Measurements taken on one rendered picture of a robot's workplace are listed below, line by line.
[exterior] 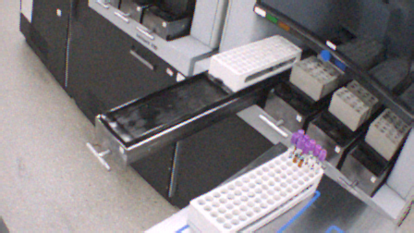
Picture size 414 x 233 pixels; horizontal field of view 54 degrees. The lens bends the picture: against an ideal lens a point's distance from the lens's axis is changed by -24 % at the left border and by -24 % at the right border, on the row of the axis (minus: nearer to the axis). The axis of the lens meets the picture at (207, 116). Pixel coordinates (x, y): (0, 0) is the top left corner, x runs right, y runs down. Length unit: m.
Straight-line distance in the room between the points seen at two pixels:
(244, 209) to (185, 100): 0.42
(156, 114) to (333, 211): 0.50
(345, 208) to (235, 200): 0.29
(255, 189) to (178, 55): 0.73
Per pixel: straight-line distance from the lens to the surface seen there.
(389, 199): 1.32
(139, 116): 1.21
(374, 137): 1.29
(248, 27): 1.48
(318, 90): 1.36
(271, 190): 0.98
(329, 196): 1.11
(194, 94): 1.30
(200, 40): 1.65
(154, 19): 1.66
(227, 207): 0.94
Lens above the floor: 1.56
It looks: 38 degrees down
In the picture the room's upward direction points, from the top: 12 degrees clockwise
